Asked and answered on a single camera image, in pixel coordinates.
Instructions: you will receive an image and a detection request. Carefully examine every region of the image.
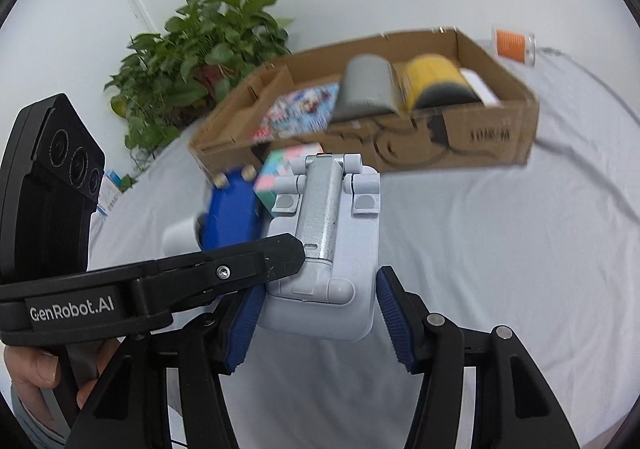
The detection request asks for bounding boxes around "colourful board game box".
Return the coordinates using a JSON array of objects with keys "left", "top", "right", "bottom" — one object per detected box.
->
[{"left": 255, "top": 83, "right": 341, "bottom": 142}]

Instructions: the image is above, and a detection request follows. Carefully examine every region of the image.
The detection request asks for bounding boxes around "brown plant pot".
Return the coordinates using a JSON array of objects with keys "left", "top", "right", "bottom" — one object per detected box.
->
[{"left": 192, "top": 64, "right": 236, "bottom": 92}]

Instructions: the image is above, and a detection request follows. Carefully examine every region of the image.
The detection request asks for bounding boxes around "grey metal can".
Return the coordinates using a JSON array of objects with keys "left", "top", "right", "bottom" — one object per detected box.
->
[{"left": 331, "top": 54, "right": 401, "bottom": 122}]

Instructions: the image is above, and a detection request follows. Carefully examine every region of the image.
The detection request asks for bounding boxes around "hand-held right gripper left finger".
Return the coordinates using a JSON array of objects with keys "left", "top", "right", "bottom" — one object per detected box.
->
[{"left": 75, "top": 281, "right": 266, "bottom": 449}]

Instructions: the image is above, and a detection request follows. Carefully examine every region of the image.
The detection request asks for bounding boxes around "clear cup with orange label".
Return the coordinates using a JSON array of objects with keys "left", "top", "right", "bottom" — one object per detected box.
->
[{"left": 491, "top": 28, "right": 537, "bottom": 66}]

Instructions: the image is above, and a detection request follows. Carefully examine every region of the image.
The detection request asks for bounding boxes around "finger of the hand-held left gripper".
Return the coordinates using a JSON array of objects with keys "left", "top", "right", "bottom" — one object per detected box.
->
[
  {"left": 199, "top": 166, "right": 263, "bottom": 252},
  {"left": 132, "top": 232, "right": 307, "bottom": 319}
]

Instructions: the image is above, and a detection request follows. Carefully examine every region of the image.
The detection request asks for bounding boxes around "pastel puzzle cube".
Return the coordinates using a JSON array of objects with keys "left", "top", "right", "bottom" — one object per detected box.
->
[{"left": 252, "top": 143, "right": 326, "bottom": 217}]

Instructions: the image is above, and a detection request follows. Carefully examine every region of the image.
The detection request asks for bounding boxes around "white tablecloth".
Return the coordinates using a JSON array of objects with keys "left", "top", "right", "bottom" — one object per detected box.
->
[{"left": 90, "top": 36, "right": 640, "bottom": 449}]

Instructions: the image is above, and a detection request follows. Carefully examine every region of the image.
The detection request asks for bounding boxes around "green leafy houseplant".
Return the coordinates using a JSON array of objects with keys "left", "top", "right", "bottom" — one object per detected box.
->
[{"left": 104, "top": 0, "right": 293, "bottom": 175}]

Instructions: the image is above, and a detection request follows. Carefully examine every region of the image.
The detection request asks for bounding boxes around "thin grey cable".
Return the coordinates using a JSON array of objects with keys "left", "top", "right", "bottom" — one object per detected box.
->
[{"left": 535, "top": 46, "right": 640, "bottom": 125}]

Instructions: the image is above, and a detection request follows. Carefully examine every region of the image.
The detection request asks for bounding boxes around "person's left hand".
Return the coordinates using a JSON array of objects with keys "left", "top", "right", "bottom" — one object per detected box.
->
[{"left": 4, "top": 345, "right": 98, "bottom": 410}]

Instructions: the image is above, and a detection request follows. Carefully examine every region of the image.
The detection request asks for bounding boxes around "white and blue medicine box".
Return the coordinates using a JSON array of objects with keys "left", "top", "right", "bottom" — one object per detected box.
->
[{"left": 97, "top": 169, "right": 123, "bottom": 220}]

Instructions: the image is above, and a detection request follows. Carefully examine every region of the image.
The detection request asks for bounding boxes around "white plastic bottle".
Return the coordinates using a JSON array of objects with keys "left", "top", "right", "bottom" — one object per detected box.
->
[{"left": 459, "top": 69, "right": 502, "bottom": 107}]

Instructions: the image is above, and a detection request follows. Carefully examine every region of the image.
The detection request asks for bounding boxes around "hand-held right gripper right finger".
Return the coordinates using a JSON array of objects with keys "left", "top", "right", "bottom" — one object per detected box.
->
[{"left": 376, "top": 266, "right": 581, "bottom": 449}]

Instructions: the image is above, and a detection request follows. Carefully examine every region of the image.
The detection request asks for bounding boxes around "white cylindrical roll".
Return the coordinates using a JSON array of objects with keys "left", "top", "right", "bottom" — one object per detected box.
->
[{"left": 161, "top": 214, "right": 206, "bottom": 257}]

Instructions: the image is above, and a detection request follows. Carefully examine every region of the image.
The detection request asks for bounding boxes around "cardboard box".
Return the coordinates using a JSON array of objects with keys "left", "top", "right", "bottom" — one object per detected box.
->
[{"left": 187, "top": 28, "right": 541, "bottom": 180}]

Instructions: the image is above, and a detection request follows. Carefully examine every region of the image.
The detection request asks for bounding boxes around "white folding phone stand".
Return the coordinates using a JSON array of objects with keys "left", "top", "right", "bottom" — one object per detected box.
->
[{"left": 255, "top": 154, "right": 382, "bottom": 342}]

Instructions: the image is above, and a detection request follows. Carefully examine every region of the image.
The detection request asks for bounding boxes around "yellow-label can with black lid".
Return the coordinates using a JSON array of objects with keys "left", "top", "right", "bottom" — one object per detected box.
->
[{"left": 402, "top": 54, "right": 481, "bottom": 111}]

